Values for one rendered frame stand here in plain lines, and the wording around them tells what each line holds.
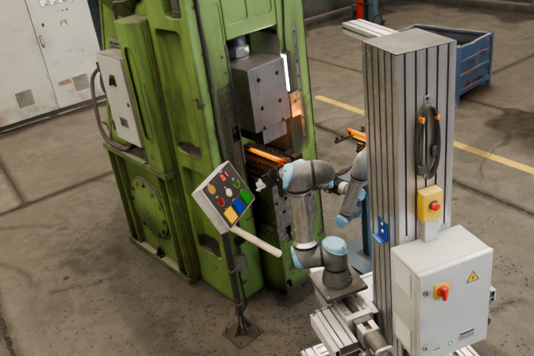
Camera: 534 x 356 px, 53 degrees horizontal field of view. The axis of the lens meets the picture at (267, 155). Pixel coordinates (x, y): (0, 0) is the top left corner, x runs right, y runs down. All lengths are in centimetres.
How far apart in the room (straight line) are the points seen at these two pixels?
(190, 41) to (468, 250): 179
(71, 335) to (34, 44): 491
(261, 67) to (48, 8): 529
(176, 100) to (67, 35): 488
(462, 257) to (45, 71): 688
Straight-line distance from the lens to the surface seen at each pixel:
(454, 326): 243
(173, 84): 348
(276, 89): 333
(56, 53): 825
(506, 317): 386
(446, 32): 754
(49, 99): 835
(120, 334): 402
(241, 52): 337
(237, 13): 326
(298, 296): 395
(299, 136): 378
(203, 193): 292
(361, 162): 283
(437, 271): 219
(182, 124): 356
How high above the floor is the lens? 260
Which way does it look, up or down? 26 degrees down
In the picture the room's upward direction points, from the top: 8 degrees counter-clockwise
